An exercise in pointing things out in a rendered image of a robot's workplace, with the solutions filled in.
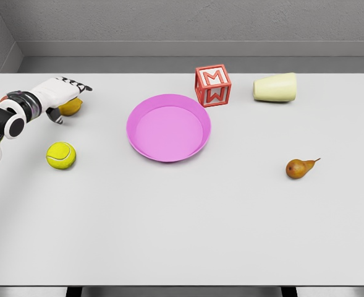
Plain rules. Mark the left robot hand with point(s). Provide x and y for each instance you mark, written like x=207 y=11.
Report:
x=55 y=90

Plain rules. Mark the yellow lemon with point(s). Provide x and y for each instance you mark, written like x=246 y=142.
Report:
x=71 y=107

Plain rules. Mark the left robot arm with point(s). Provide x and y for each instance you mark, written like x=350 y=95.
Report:
x=11 y=116

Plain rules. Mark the pink plate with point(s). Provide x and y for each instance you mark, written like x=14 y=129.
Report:
x=168 y=128

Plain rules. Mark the yellow tennis ball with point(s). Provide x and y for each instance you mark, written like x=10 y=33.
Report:
x=60 y=155

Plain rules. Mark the red letter block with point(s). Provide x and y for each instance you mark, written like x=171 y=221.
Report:
x=213 y=85

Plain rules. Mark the pale yellow cup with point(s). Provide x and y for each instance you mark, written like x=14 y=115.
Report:
x=275 y=87

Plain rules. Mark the brown pear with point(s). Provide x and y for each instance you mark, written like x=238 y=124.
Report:
x=297 y=168

